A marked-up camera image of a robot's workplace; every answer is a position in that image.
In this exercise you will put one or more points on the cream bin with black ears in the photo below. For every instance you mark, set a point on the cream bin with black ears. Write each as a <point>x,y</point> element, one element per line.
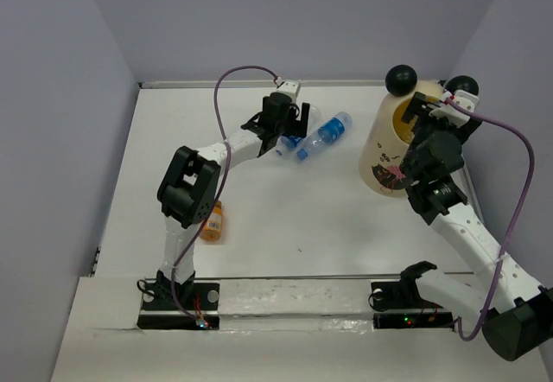
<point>389,138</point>

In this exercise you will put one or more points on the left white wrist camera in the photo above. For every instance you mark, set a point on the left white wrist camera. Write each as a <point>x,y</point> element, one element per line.
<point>289,88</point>

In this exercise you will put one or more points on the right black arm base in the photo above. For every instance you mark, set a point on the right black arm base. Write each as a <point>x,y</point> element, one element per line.
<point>397,304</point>

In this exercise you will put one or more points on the blue label water bottle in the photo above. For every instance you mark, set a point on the blue label water bottle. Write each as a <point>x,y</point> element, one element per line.
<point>288,144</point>
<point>325,136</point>

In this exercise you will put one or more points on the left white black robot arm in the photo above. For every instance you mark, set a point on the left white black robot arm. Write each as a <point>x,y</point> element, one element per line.
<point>194,180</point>

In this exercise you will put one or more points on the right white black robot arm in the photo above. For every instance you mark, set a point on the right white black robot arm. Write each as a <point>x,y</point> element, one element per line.
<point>515,315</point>

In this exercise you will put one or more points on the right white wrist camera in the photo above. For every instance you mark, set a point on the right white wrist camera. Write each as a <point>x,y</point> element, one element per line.
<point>456,107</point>

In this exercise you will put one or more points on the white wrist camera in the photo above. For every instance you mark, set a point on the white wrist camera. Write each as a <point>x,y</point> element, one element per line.
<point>289,88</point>
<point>456,107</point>

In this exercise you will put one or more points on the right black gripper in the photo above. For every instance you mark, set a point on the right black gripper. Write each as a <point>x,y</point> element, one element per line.
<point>416,107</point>

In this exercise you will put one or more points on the left orange pill bottle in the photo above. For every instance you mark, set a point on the left orange pill bottle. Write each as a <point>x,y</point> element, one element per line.
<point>212,230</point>

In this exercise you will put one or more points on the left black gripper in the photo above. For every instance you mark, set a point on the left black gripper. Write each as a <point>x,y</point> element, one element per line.
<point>296,127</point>

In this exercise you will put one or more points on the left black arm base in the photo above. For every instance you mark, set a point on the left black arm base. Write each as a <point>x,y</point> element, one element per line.
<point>158,311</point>

